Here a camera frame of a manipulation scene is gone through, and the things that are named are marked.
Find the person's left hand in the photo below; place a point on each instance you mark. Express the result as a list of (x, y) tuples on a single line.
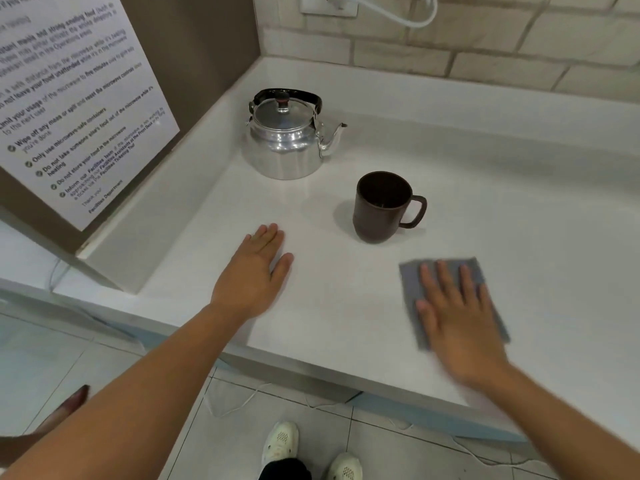
[(250, 279)]

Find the person's right hand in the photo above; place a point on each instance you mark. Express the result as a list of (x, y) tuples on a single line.
[(462, 334)]

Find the grey cleaning cloth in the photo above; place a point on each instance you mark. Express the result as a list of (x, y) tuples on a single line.
[(410, 279)]

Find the silver metal kettle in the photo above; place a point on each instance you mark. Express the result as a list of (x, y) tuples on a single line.
[(285, 149)]

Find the dark brown mug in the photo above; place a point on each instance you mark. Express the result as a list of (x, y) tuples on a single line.
[(372, 222)]

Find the person's right forearm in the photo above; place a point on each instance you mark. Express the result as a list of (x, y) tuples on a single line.
[(565, 434)]

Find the person's left forearm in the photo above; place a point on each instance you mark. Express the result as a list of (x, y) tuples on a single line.
[(130, 404)]

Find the white countertop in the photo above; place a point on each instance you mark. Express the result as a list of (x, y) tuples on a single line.
[(550, 234)]

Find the person's white left shoe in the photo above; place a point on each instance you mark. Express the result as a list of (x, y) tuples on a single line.
[(281, 442)]

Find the person's white shoe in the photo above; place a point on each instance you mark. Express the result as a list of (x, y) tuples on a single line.
[(281, 442), (345, 468)]

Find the person's white right shoe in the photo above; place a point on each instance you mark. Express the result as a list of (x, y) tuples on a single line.
[(345, 468)]

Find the person's black trouser leg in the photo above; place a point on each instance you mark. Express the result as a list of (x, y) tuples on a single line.
[(285, 470)]

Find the brown side panel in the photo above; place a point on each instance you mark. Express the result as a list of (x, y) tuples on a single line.
[(200, 49)]

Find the purple and white safety poster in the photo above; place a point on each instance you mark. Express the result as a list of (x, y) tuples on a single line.
[(85, 104)]

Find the white power plug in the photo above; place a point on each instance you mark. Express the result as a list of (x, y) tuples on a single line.
[(345, 0)]

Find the white wall socket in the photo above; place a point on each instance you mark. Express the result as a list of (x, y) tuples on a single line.
[(315, 4)]

